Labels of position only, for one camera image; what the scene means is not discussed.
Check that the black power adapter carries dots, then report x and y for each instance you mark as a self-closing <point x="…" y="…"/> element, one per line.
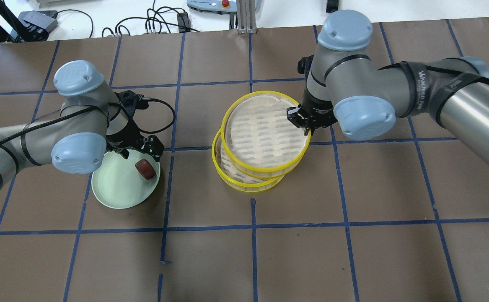
<point x="332" y="6"/>

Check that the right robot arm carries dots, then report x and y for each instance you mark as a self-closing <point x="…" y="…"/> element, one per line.
<point x="342" y="86"/>

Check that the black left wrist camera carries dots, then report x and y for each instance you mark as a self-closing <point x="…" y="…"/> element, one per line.
<point x="132" y="101"/>

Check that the aluminium frame post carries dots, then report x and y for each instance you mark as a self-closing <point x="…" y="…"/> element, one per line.
<point x="246" y="16"/>

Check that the teach pendant near plate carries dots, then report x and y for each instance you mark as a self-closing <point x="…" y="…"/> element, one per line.
<point x="221" y="7"/>

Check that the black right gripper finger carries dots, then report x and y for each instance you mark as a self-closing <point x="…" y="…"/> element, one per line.
<point x="309" y="125"/>
<point x="293" y="115"/>

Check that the red-brown bun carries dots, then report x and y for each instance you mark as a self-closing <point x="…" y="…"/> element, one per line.
<point x="145" y="169"/>

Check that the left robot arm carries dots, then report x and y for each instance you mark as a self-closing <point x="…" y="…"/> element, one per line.
<point x="93" y="121"/>

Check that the yellow steamer basket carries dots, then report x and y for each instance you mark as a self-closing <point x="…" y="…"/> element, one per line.
<point x="258" y="138"/>
<point x="235" y="178"/>

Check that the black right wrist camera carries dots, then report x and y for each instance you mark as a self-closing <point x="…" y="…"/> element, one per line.
<point x="304" y="66"/>

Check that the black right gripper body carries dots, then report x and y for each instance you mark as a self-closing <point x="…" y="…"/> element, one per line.
<point x="319" y="110"/>

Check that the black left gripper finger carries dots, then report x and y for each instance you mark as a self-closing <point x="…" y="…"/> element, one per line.
<point x="123" y="152"/>
<point x="155" y="148"/>

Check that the green plate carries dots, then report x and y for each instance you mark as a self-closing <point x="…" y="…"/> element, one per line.
<point x="117" y="184"/>

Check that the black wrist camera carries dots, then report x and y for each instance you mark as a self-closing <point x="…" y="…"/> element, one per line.
<point x="132" y="101"/>
<point x="304" y="66"/>

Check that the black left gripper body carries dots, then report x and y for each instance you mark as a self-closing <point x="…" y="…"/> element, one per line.
<point x="123" y="139"/>

